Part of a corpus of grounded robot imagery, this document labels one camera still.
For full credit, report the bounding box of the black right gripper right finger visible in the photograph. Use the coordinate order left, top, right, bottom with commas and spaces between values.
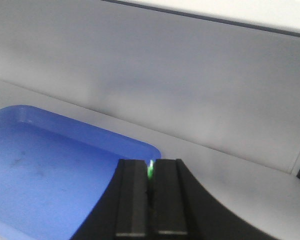
150, 159, 262, 240

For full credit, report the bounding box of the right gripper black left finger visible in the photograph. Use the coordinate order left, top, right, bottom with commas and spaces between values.
73, 159, 148, 240

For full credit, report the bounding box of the green plastic spoon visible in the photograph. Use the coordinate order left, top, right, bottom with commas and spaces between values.
147, 160, 155, 180

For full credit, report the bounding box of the blue plastic tray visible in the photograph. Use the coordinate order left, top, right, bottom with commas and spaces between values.
0, 105, 161, 240

